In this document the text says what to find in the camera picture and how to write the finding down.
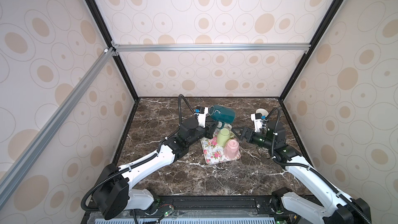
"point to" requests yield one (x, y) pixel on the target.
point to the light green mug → (223, 136)
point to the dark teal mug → (222, 113)
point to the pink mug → (231, 148)
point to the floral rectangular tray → (214, 153)
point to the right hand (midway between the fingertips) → (241, 129)
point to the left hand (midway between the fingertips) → (222, 122)
